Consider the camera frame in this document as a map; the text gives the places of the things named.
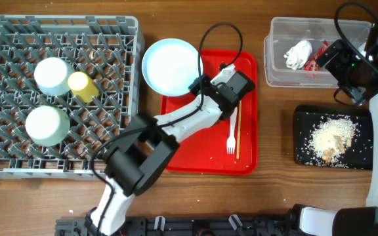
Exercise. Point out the black plastic tray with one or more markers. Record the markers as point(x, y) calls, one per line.
point(307, 118)

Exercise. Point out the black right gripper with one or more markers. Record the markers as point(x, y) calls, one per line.
point(336, 66)

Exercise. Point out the white plastic fork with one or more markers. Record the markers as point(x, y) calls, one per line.
point(231, 140)

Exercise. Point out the white tissue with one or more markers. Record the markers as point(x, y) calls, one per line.
point(297, 56)

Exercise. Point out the pile of rice and nuts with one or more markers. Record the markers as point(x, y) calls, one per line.
point(331, 139)

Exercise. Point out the yellow plastic cup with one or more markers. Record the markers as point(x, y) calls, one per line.
point(82, 86)

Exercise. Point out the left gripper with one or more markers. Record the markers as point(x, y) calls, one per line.
point(207, 80)

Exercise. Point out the wooden chopstick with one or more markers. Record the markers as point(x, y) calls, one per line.
point(239, 130)

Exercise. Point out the small light blue bowl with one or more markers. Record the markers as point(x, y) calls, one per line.
point(51, 76)

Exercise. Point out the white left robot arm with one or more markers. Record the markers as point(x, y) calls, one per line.
point(139, 154)

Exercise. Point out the large light blue plate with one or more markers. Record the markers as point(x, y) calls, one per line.
point(170, 66)

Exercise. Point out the red plastic tray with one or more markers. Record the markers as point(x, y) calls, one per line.
point(205, 151)

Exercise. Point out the grey plastic dishwasher rack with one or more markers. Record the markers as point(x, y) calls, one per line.
point(108, 49)

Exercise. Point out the clear plastic bin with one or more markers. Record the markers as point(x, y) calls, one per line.
point(304, 35)

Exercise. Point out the red snack wrapper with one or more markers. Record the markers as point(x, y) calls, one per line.
point(312, 65)

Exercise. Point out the green bowl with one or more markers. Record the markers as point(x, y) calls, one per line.
point(47, 126)

